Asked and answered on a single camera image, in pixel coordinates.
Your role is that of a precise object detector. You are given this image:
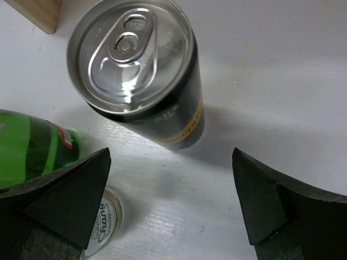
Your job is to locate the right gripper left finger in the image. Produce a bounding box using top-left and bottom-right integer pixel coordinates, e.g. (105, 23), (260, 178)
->
(1, 148), (111, 259)

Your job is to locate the wooden two-tier shelf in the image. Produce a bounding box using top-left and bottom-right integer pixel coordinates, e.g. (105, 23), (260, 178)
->
(5, 0), (63, 34)

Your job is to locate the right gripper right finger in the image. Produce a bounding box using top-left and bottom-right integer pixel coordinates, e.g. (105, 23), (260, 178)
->
(232, 148), (346, 259)

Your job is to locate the green bottle red label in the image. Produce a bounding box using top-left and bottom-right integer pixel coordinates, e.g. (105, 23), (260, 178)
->
(1, 109), (80, 189)

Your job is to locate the clear soda bottle right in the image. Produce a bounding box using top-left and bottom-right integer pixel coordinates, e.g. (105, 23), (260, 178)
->
(80, 185), (124, 259)

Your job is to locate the black can on table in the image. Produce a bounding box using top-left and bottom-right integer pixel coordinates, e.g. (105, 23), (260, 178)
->
(66, 1), (205, 150)

